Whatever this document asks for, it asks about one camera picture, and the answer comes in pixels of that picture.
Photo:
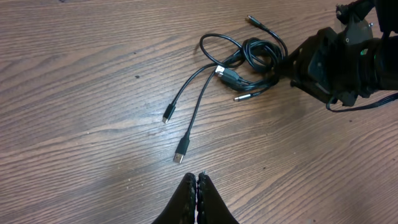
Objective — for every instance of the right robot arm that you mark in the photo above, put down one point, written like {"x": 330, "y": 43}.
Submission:
{"x": 383, "y": 20}

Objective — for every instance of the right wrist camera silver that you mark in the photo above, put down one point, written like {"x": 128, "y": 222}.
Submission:
{"x": 352, "y": 16}

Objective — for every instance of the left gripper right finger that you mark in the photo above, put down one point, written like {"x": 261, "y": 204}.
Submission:
{"x": 210, "y": 206}

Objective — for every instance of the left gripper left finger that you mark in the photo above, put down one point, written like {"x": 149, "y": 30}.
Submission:
{"x": 181, "y": 207}

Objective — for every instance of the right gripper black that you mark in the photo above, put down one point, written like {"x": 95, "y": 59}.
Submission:
{"x": 329, "y": 69}

